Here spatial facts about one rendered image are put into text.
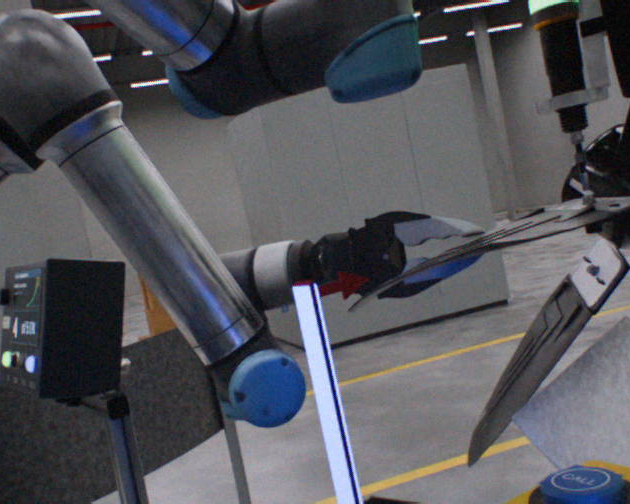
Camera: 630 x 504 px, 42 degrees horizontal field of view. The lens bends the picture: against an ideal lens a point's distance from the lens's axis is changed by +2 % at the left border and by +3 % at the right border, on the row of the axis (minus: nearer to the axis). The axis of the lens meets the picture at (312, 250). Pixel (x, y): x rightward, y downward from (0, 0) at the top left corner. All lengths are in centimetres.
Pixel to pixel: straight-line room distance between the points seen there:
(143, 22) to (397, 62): 19
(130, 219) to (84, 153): 7
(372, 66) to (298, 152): 631
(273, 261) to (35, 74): 31
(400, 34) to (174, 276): 33
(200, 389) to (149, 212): 204
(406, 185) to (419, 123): 57
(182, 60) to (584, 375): 47
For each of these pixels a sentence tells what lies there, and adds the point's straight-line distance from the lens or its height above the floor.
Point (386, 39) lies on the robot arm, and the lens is 61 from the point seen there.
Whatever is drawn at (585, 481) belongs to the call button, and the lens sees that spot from 45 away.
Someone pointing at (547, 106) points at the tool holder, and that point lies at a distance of 84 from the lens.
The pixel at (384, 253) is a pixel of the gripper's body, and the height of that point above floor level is 118.
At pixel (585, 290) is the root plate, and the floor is 109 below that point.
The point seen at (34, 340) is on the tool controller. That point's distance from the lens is 118.
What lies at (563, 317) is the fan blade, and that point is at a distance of 96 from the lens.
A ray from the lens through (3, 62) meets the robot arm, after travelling 82.
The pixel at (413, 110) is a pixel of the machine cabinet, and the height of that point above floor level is 192.
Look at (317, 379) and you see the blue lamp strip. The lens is 64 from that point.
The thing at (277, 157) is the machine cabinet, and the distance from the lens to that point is 685.
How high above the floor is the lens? 125
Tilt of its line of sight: 3 degrees down
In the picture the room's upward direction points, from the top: 12 degrees counter-clockwise
